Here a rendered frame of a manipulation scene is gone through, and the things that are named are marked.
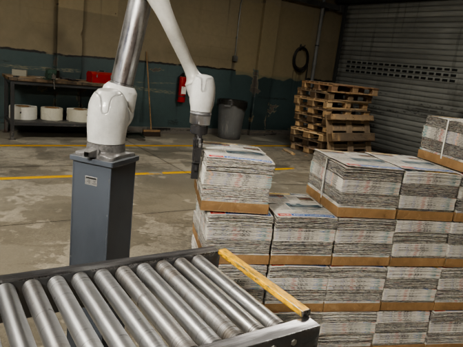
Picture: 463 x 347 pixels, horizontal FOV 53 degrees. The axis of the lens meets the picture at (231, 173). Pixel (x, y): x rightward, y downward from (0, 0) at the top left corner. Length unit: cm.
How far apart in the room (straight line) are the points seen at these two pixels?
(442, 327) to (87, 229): 178
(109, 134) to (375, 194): 116
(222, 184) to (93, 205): 54
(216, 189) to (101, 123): 53
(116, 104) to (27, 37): 634
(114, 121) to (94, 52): 656
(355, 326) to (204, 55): 753
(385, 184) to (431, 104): 749
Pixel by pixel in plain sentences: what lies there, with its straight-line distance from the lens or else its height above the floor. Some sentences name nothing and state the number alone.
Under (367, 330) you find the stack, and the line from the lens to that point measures 243.
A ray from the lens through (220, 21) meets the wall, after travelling 947.
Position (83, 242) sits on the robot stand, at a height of 63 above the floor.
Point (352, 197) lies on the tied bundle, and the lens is 209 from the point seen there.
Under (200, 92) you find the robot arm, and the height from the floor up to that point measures 130.
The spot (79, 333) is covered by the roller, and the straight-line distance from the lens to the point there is 117.
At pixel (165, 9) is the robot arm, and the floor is 161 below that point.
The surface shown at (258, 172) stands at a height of 101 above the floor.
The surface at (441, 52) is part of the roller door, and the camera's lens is 961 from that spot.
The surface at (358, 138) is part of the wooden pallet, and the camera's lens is 868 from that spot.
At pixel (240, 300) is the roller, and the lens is 136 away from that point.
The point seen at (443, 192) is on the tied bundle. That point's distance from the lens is 233.
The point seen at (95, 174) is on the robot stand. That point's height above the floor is 94.
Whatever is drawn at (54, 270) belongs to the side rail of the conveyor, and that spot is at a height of 80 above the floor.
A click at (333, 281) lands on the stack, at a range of 221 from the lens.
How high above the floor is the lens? 143
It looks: 13 degrees down
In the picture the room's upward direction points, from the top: 7 degrees clockwise
